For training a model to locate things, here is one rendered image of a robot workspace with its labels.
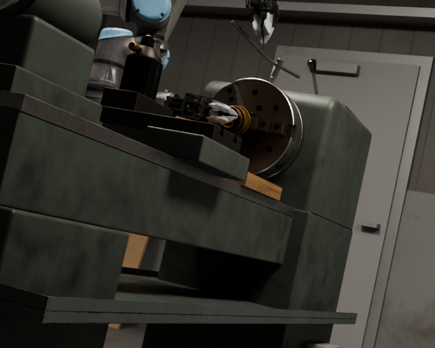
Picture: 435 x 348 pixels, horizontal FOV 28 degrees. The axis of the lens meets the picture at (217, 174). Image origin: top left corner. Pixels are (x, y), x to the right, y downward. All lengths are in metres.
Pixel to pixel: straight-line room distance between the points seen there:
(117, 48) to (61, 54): 1.52
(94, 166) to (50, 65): 0.20
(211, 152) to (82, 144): 0.44
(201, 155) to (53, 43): 0.45
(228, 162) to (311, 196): 0.77
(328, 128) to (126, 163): 1.19
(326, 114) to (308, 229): 0.38
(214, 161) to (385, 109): 3.78
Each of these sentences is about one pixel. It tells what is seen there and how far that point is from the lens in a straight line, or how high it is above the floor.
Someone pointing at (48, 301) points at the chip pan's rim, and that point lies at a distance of 1.35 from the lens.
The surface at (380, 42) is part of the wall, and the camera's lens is 5.89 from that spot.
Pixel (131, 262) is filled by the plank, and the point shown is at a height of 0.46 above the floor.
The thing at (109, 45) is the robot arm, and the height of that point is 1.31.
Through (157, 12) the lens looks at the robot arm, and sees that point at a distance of 2.63.
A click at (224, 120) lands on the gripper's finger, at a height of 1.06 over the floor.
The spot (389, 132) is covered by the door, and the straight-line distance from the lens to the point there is 5.64.
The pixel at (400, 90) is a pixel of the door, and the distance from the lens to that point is 5.68.
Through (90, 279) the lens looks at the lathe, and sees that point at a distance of 1.64.
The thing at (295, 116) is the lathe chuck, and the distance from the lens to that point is 2.69.
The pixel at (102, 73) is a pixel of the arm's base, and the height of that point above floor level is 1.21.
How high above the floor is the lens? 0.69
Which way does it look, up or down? 5 degrees up
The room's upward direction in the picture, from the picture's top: 13 degrees clockwise
